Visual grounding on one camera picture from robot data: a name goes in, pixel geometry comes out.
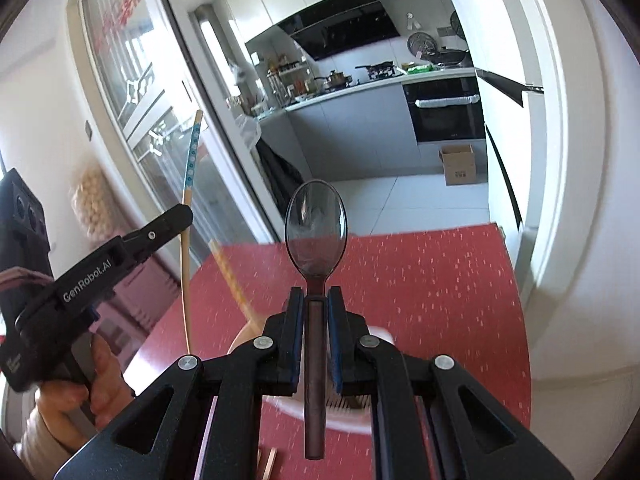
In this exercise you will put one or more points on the spice rack with jars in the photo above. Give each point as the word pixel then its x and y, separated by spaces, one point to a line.
pixel 290 82

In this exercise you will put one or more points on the dark hanging cloth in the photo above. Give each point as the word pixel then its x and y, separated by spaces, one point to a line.
pixel 280 172

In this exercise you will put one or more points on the dark wall switch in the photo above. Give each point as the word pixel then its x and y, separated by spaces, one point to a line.
pixel 89 130

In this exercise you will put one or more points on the black wok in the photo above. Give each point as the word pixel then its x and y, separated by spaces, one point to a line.
pixel 452 57

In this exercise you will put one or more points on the sliding glass door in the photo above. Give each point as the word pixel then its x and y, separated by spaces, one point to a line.
pixel 150 110

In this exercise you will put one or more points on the green packet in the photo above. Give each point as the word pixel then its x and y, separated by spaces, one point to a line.
pixel 417 68

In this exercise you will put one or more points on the steel cooking pot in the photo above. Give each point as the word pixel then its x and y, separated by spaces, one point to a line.
pixel 337 80

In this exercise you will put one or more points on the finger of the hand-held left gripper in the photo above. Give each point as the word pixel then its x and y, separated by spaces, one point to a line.
pixel 160 227

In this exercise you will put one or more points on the hanging metal strainer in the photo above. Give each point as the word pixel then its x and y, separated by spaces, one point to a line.
pixel 419 43

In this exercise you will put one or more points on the pink plastic stool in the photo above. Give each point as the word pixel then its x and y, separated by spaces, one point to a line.
pixel 135 310

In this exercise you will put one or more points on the blue patterned wooden chopstick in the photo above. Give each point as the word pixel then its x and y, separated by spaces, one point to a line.
pixel 192 160

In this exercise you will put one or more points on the black range hood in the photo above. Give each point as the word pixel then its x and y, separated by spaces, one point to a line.
pixel 345 20

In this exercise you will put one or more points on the person's left hand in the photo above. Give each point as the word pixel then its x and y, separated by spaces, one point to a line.
pixel 107 380

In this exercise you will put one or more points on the beige bubbled sheet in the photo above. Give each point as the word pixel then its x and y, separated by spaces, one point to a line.
pixel 92 202

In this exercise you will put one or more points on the grey lower kitchen cabinets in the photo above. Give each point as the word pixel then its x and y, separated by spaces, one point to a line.
pixel 350 130

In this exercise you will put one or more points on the cardboard box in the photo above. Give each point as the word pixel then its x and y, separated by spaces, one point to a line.
pixel 457 167

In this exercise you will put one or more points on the person's left forearm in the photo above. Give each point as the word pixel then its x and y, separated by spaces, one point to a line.
pixel 40 445

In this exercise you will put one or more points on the dark metal spoon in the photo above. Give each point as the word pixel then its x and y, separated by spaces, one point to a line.
pixel 315 230

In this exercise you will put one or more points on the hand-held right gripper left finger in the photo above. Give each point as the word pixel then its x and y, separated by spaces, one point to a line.
pixel 298 332

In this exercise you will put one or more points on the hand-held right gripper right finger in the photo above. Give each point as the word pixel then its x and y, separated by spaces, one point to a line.
pixel 334 332

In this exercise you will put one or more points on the plain wooden chopstick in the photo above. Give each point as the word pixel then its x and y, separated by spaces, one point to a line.
pixel 235 285
pixel 270 464

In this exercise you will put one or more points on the white plastic utensil holder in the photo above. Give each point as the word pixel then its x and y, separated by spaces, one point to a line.
pixel 345 417

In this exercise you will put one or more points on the white refrigerator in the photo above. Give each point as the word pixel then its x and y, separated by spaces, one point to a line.
pixel 505 150

